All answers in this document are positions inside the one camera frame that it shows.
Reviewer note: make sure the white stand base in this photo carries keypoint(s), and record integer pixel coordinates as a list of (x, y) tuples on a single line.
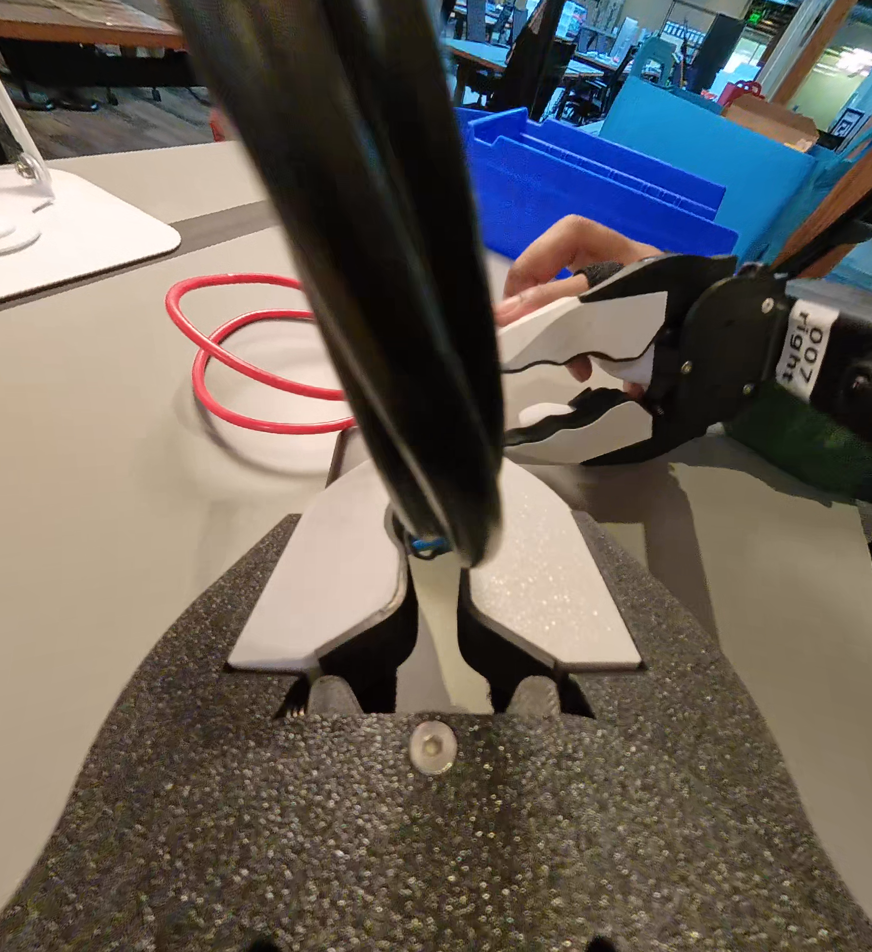
[(34, 231)]

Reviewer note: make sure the person's right hand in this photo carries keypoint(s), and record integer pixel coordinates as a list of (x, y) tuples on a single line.
[(555, 261)]

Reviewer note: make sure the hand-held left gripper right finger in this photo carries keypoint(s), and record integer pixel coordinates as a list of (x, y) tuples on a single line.
[(548, 580)]

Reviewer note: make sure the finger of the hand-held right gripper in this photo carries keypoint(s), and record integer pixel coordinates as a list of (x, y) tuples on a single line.
[(585, 432), (585, 327)]

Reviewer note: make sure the blue storage bin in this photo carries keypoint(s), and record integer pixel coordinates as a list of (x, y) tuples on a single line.
[(600, 186)]

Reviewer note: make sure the light blue box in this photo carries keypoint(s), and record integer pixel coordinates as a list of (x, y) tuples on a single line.
[(704, 149)]

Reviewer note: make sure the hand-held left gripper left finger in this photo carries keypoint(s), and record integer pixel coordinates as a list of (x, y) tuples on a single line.
[(332, 573)]

